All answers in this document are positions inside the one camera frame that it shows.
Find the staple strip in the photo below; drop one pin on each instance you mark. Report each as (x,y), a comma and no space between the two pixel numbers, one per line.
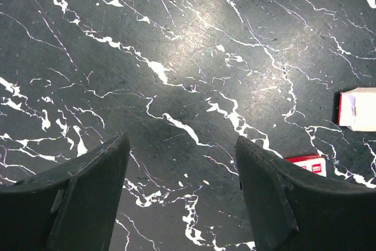
(356,109)

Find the red staple box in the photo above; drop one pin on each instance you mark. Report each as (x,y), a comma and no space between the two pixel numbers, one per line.
(314,163)

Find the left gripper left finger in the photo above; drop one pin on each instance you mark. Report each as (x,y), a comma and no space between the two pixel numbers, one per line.
(72,206)

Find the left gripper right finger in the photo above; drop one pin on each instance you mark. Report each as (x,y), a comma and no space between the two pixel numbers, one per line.
(291,208)

